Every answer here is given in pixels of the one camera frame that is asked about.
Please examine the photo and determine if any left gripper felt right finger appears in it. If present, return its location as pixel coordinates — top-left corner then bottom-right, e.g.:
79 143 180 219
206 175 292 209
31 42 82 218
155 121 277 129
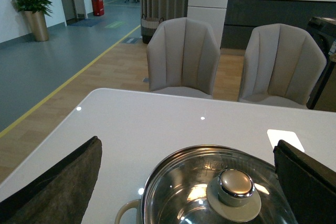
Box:
274 140 335 223

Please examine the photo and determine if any left gripper felt left finger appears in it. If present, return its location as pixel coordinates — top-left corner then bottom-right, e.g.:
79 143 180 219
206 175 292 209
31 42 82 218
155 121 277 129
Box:
1 136 102 223

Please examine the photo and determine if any glass pot lid with knob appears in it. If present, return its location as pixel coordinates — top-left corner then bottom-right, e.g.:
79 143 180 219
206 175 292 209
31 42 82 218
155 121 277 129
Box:
138 145 296 223

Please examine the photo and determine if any right beige upholstered chair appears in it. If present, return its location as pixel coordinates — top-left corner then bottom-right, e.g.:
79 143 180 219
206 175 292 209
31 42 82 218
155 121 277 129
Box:
238 24 326 109

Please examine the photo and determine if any beige upholstered chair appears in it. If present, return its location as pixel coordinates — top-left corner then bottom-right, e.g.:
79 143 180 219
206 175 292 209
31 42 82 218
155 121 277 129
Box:
146 17 221 99
238 24 326 109

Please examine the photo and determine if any black appliance at right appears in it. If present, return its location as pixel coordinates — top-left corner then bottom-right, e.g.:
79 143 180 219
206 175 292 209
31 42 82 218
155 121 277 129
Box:
306 17 335 112

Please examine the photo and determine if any blue floor mat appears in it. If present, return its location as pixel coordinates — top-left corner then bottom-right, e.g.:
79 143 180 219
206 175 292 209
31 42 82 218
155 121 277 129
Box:
70 19 102 27

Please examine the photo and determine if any left beige upholstered chair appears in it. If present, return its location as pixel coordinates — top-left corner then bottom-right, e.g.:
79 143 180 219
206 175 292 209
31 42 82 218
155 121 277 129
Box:
146 17 221 99

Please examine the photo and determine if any dark kitchen counter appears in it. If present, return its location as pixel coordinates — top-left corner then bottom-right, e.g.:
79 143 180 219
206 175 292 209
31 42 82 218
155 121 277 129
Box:
221 0 335 49

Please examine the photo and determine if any green potted plant gold planter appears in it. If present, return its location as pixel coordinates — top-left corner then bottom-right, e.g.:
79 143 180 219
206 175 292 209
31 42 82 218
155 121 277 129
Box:
12 0 52 42

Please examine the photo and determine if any woven striped basket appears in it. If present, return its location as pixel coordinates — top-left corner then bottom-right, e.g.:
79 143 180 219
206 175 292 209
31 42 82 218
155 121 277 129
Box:
141 14 164 44

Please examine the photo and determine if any red cabinet box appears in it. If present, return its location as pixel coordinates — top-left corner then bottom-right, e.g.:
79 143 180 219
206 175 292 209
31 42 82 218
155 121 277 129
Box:
91 0 104 16

